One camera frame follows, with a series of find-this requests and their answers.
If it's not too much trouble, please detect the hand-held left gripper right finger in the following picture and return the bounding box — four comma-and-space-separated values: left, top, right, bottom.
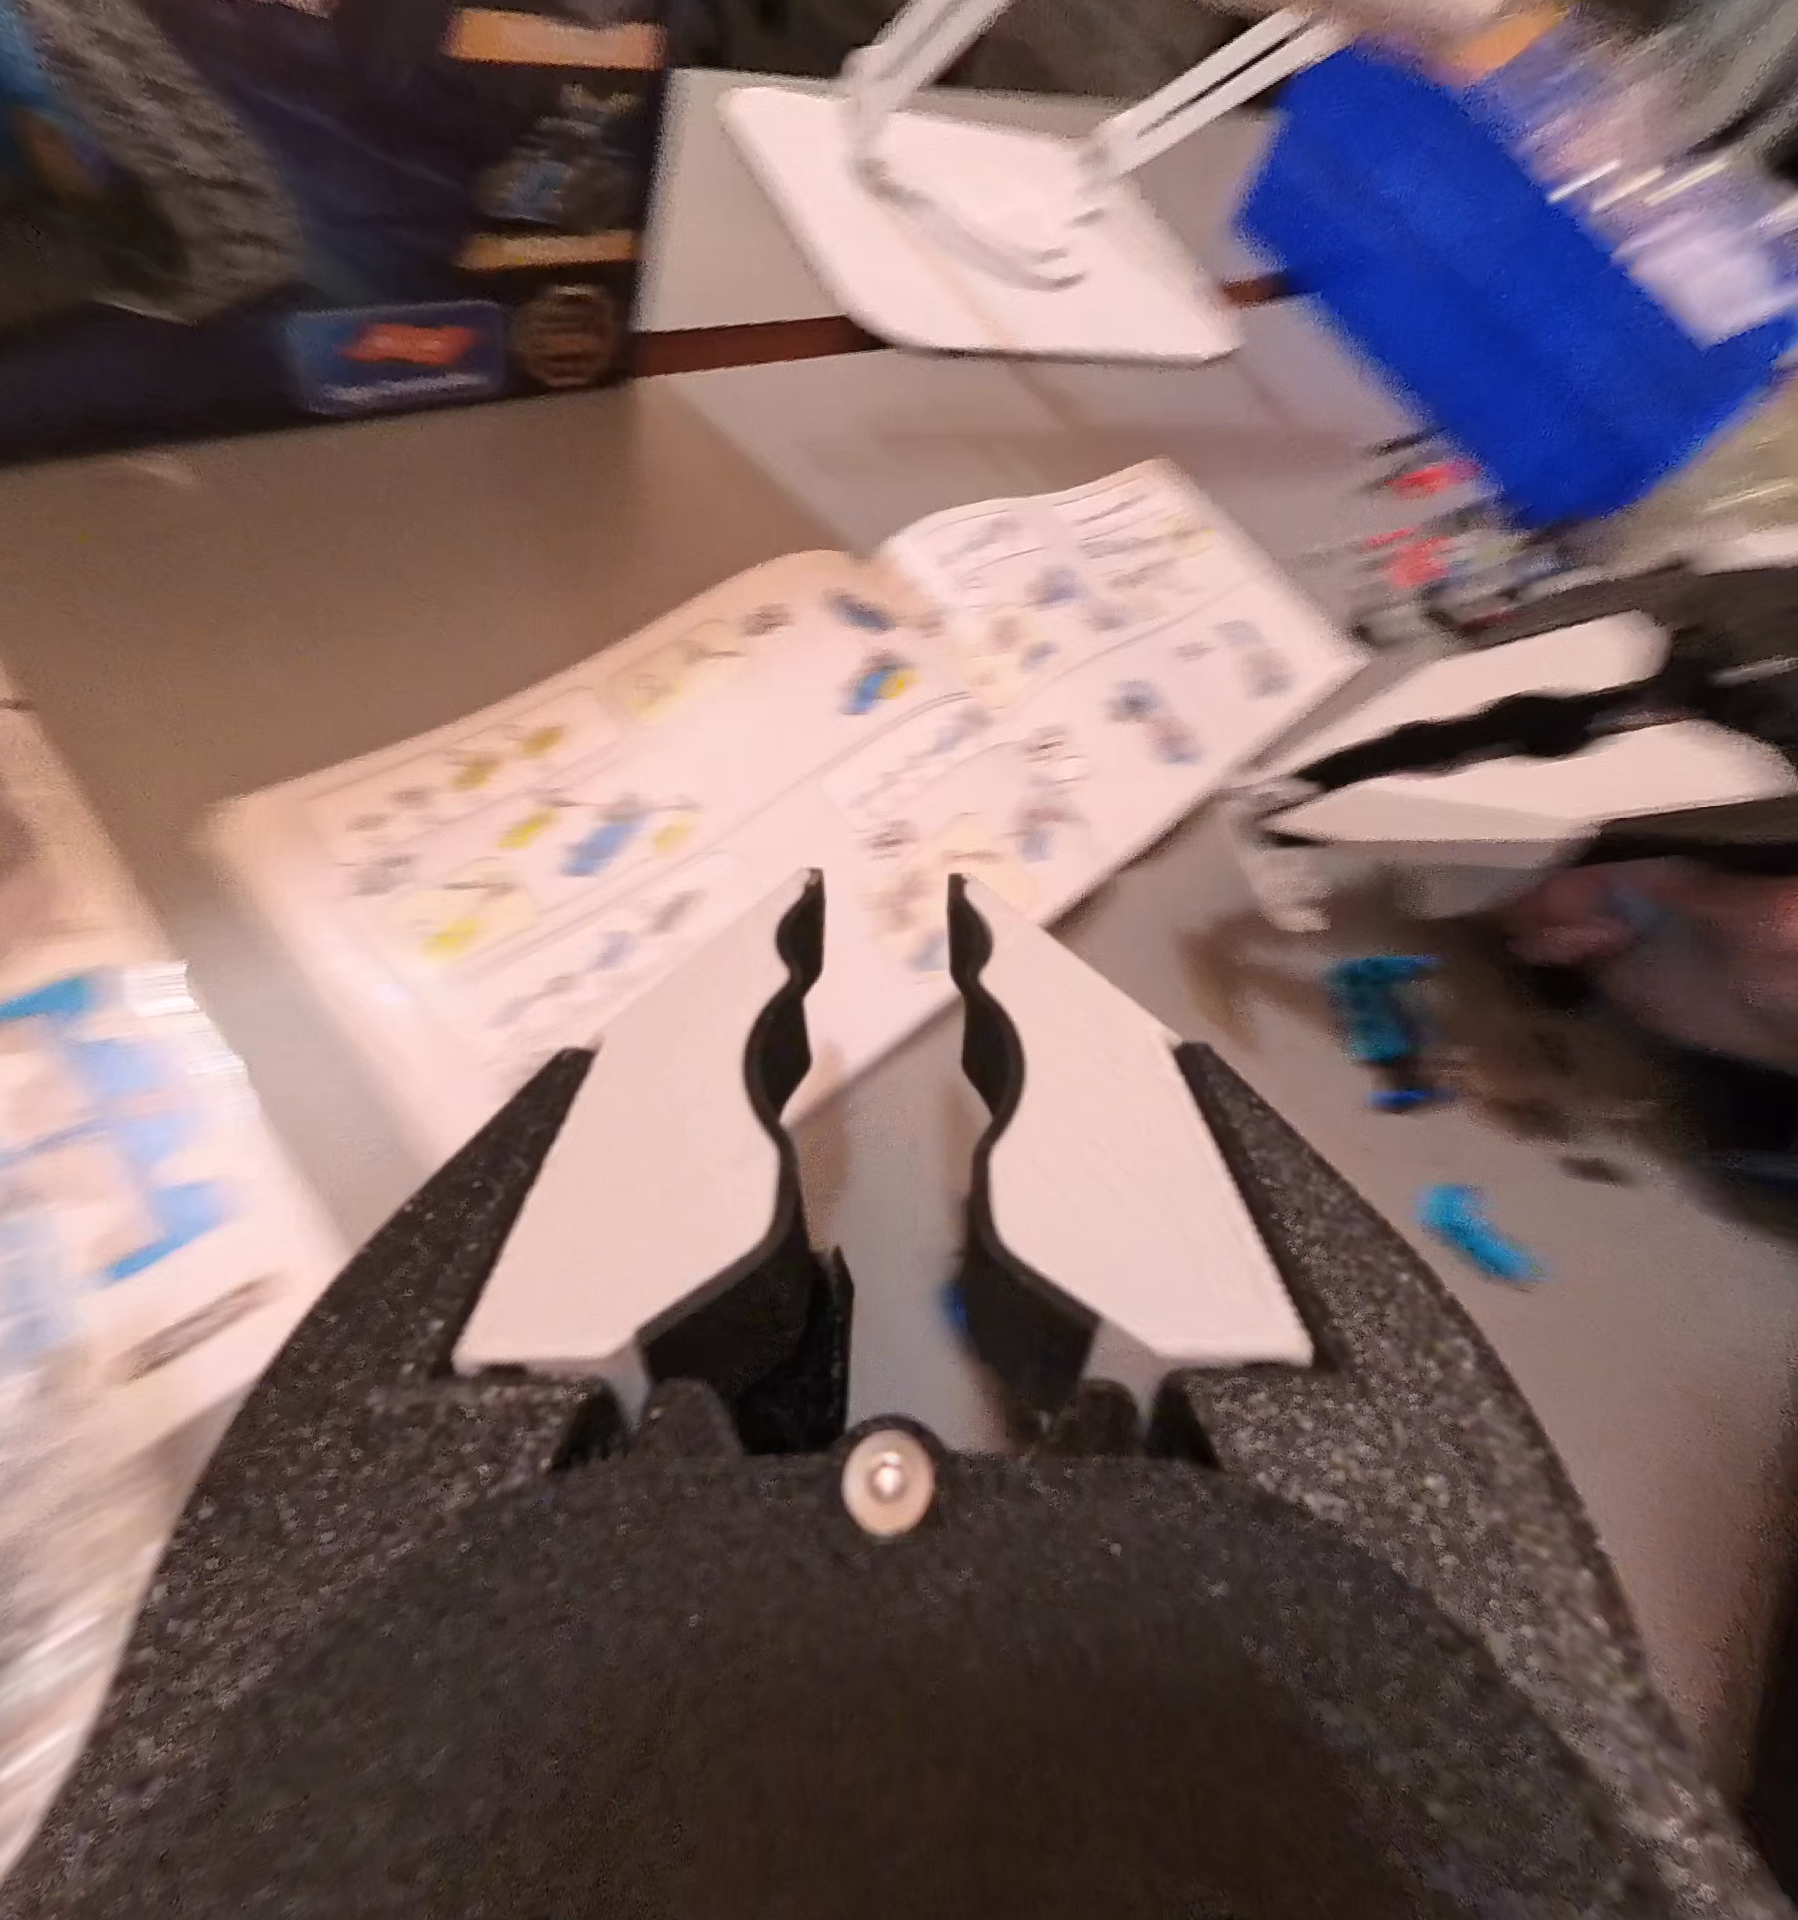
945, 874, 1316, 1419

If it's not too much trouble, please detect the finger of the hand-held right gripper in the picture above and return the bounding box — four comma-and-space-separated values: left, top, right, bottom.
1247, 716, 1798, 925
1244, 606, 1685, 798

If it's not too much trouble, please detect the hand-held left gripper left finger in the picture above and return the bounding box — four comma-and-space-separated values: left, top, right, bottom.
450, 867, 857, 1419

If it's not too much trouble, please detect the pile of toy building pieces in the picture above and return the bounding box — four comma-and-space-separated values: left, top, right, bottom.
1349, 433, 1563, 636

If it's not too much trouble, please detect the white desk lamp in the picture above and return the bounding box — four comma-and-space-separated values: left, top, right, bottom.
719, 0, 1354, 371

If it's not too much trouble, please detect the person's right hand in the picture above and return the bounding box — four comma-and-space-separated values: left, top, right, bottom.
1508, 873, 1798, 1078

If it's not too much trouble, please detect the blue angled toy beam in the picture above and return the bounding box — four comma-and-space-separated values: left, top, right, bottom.
1417, 1181, 1550, 1286

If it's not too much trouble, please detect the blue plastic bin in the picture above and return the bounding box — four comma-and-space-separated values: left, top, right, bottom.
1238, 37, 1798, 530

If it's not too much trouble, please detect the instruction booklet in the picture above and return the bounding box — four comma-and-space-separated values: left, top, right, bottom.
210, 456, 1370, 1115

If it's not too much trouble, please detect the pile of clear plastic bags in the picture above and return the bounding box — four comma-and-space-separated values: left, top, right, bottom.
1484, 0, 1798, 348

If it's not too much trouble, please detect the blue sticker sheet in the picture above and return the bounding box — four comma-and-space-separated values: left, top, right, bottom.
0, 629, 345, 1395

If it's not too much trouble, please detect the clear bag of grey pieces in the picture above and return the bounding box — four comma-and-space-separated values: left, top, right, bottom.
0, 1351, 227, 1920

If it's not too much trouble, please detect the dark blue toy box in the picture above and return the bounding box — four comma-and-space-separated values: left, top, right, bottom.
0, 0, 669, 470

